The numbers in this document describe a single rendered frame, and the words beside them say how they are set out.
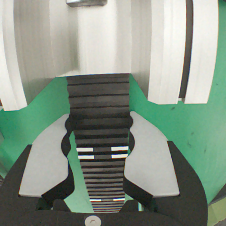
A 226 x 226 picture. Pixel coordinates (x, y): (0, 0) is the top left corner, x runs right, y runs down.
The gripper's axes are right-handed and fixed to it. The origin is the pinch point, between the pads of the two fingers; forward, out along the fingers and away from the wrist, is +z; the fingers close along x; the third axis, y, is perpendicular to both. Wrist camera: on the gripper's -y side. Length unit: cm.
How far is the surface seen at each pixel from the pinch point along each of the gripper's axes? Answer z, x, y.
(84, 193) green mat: 2.1, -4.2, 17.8
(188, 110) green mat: 2.1, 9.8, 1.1
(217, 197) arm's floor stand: 3, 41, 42
